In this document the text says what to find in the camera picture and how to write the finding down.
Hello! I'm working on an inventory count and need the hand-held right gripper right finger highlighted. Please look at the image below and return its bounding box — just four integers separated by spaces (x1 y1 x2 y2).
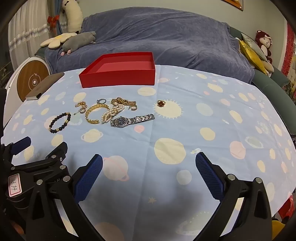
195 152 273 241

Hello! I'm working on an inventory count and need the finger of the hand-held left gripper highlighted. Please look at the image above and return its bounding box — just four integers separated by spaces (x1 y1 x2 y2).
11 142 70 184
1 137 32 163

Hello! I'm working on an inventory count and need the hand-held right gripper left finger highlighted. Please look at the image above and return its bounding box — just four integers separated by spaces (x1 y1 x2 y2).
25 154 104 241

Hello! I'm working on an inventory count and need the black bead bracelet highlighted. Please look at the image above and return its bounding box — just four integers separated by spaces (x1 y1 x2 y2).
49 112 72 133

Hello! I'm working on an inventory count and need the gold cuff bracelet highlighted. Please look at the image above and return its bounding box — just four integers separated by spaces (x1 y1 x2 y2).
85 103 109 124

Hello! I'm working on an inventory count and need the pearl bracelet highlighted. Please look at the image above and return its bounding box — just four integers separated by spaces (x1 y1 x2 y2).
100 103 125 124

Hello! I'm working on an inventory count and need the silver wrist watch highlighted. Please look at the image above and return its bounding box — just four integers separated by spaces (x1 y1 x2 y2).
110 113 155 128

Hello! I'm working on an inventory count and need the gold watch band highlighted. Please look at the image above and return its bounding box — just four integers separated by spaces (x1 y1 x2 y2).
110 97 137 107

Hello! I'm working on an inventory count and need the red cardboard box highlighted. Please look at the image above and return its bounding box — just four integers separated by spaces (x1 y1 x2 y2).
79 52 156 89

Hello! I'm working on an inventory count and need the brown notebook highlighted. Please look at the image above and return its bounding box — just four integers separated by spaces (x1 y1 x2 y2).
25 72 65 100

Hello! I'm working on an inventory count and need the white device with wooden disc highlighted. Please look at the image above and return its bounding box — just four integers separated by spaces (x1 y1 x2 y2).
3 56 50 127

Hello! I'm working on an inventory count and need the red stool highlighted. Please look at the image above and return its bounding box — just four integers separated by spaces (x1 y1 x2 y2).
276 197 295 219

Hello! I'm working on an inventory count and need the cream flower pillow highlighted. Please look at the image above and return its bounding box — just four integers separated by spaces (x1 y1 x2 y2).
40 32 77 49

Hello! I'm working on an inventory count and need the green sofa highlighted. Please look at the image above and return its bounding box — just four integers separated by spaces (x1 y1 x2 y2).
35 27 289 98

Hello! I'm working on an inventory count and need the grey plush toy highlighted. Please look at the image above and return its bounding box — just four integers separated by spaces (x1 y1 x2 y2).
60 31 96 56

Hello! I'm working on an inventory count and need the white curtain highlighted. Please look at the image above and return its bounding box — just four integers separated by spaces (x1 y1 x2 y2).
8 0 50 70

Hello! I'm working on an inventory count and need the blue curtain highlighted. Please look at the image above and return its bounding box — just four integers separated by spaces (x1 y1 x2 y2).
47 0 68 37

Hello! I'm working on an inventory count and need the red bow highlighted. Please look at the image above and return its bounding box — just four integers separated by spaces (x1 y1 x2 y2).
47 14 60 25

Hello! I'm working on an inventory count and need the gold pillow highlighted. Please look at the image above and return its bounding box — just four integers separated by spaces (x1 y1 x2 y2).
238 39 269 75

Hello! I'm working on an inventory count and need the long white plush toy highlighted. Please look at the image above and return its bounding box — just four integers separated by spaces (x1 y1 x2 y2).
61 0 83 33

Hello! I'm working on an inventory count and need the silver pillow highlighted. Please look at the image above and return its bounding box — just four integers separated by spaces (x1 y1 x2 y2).
240 32 269 62

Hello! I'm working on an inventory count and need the red monkey plush toy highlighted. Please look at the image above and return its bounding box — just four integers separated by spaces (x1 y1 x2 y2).
255 30 273 64

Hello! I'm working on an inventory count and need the gold chain earring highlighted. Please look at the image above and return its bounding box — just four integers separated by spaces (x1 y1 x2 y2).
73 101 88 115

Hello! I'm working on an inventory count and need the red wall hanging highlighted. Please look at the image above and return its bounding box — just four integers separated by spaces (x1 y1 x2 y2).
281 23 296 77

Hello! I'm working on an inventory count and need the wall picture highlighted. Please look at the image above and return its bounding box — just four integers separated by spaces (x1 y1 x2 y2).
221 0 244 11

